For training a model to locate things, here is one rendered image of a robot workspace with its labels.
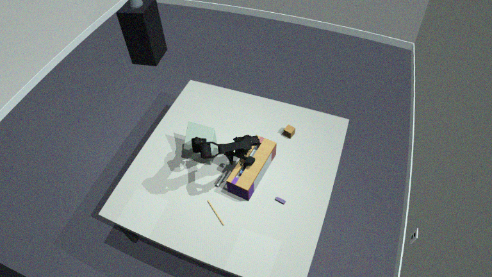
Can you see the small purple block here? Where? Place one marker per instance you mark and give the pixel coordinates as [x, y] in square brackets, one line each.
[280, 200]

